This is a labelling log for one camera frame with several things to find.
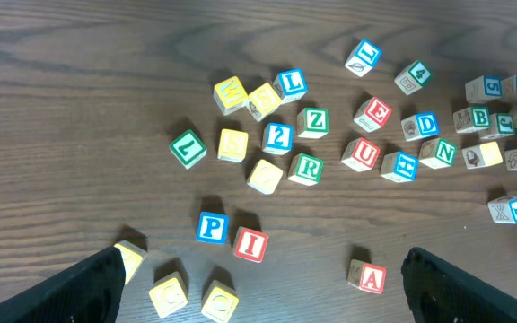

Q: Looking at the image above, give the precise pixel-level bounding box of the green Z block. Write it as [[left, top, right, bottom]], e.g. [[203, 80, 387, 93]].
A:
[[297, 108, 329, 139]]

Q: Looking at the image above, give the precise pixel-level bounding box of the blue T block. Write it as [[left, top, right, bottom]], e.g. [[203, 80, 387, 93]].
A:
[[487, 196, 517, 224]]

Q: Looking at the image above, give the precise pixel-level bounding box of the yellow block centre right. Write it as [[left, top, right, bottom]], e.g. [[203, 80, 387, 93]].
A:
[[461, 141, 503, 170]]

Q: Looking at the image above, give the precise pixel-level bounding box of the green R block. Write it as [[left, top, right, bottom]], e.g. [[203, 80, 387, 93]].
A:
[[288, 153, 324, 186]]

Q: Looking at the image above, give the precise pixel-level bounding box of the green B block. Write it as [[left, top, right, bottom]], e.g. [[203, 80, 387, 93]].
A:
[[452, 106, 491, 134]]

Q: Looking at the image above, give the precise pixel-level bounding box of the yellow W block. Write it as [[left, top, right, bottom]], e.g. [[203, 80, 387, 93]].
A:
[[214, 76, 249, 116]]

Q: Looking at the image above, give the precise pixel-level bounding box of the blue D block centre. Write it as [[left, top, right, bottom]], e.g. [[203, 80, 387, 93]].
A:
[[401, 112, 440, 142]]

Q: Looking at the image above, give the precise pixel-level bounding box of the blue l block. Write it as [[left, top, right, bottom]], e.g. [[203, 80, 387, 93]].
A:
[[273, 68, 309, 104], [345, 39, 381, 77]]

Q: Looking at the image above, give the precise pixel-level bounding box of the yellow S block upper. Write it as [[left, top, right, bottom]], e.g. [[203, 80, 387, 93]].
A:
[[247, 83, 282, 121]]

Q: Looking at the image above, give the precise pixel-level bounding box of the red E block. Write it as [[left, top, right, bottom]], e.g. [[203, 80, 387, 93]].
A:
[[353, 97, 392, 133]]

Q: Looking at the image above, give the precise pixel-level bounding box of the red U block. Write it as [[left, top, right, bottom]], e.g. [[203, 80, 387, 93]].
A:
[[341, 137, 381, 172]]

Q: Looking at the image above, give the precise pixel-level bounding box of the blue 2 block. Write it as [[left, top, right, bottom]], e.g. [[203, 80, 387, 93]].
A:
[[262, 122, 294, 155]]

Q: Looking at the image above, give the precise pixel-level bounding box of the yellow C block centre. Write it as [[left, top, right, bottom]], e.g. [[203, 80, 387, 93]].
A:
[[247, 159, 284, 195]]

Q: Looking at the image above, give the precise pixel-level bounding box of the yellow block far left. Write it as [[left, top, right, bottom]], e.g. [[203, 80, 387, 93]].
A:
[[114, 240, 147, 284]]

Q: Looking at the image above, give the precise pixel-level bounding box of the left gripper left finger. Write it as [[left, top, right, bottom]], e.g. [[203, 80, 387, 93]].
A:
[[0, 247, 126, 323]]

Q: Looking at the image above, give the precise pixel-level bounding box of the green J block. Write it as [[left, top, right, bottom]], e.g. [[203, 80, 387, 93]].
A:
[[478, 113, 516, 140]]

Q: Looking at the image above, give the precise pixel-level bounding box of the blue 5 block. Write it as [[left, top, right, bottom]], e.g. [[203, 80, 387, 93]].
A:
[[465, 75, 503, 104]]

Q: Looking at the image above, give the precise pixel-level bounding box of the red A block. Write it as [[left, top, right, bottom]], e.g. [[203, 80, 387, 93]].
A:
[[347, 259, 387, 294]]

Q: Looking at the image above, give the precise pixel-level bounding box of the yellow S block lower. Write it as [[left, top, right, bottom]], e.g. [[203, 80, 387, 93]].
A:
[[217, 128, 249, 162]]

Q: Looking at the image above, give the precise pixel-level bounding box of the yellow s block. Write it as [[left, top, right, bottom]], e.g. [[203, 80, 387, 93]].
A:
[[247, 83, 282, 121], [217, 128, 249, 162]]

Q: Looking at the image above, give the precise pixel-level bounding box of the blue P block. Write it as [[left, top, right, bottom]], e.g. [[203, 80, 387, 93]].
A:
[[196, 212, 229, 244]]

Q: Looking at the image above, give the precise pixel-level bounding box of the green N block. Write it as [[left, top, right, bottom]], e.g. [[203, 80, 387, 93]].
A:
[[418, 138, 457, 169]]

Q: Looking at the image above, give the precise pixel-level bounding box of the blue L block left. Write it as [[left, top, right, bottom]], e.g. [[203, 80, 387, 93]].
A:
[[273, 68, 309, 104]]

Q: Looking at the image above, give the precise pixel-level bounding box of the green L block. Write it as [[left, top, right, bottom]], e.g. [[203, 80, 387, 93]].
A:
[[170, 129, 207, 170]]

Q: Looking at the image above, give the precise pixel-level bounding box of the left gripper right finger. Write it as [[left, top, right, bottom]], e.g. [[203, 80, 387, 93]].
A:
[[401, 247, 517, 323]]

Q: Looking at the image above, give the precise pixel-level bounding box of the blue H block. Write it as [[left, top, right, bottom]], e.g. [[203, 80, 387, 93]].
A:
[[380, 151, 419, 183]]

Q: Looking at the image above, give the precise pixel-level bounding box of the yellow c block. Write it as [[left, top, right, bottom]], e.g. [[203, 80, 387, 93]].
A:
[[247, 159, 284, 195], [149, 271, 188, 319]]

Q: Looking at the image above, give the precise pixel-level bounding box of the green 4 block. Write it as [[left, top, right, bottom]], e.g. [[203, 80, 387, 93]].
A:
[[394, 60, 433, 95]]

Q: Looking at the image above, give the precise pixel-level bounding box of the yellow O block bottom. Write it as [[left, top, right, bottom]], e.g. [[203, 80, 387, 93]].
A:
[[201, 280, 239, 323]]

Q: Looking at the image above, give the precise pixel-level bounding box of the blue L block top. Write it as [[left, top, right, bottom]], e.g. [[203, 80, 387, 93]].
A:
[[345, 39, 381, 77]]

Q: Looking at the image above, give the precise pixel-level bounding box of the yellow C block bottom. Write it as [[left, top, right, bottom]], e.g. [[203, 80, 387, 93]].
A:
[[149, 271, 188, 319]]

